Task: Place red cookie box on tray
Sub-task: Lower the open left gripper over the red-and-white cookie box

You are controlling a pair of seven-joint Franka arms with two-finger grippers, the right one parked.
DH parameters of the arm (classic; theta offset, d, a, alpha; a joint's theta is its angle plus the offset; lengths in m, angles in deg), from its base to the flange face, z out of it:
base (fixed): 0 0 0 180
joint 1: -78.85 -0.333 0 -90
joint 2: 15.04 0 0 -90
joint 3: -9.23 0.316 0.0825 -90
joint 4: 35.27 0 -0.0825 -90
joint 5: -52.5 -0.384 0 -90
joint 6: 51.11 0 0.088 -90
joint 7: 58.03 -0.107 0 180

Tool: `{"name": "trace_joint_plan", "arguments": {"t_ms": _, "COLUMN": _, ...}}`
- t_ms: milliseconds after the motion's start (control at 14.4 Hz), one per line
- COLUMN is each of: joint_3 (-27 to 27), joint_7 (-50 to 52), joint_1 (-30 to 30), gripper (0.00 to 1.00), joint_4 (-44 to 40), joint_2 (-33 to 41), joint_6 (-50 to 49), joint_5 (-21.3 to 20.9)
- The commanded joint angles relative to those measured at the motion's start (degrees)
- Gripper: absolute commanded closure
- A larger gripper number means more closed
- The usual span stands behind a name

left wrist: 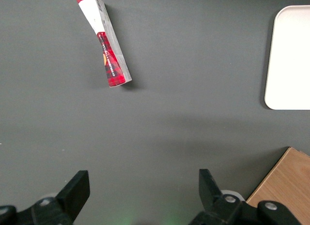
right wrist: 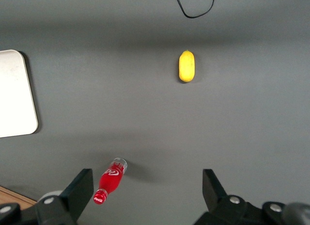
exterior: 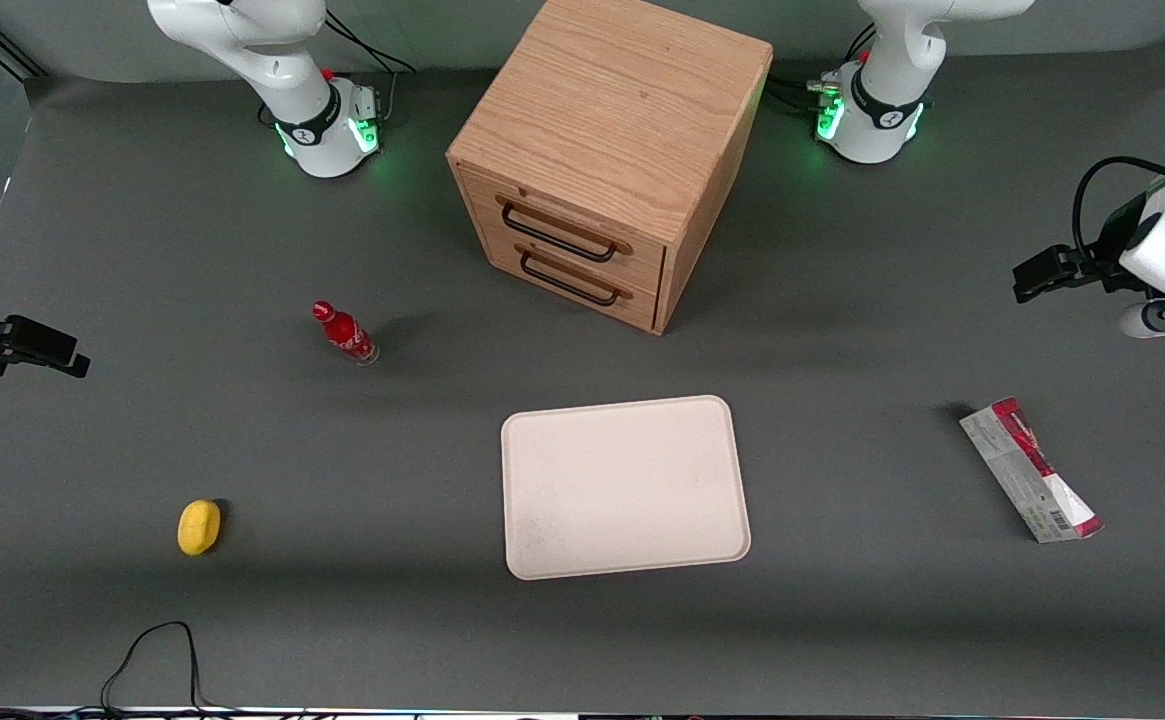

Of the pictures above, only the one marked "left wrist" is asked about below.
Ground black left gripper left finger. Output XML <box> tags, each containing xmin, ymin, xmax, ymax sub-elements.
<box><xmin>0</xmin><ymin>170</ymin><xmax>91</xmax><ymax>225</ymax></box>

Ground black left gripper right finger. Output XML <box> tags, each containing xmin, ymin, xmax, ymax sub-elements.
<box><xmin>188</xmin><ymin>168</ymin><xmax>302</xmax><ymax>225</ymax></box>

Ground red cookie box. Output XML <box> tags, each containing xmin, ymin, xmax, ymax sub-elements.
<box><xmin>74</xmin><ymin>0</ymin><xmax>133</xmax><ymax>88</ymax></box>

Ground white rectangular tray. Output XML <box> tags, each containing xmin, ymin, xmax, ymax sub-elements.
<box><xmin>264</xmin><ymin>5</ymin><xmax>310</xmax><ymax>111</ymax></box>

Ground wooden drawer cabinet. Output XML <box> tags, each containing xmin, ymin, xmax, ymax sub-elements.
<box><xmin>246</xmin><ymin>147</ymin><xmax>310</xmax><ymax>225</ymax></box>

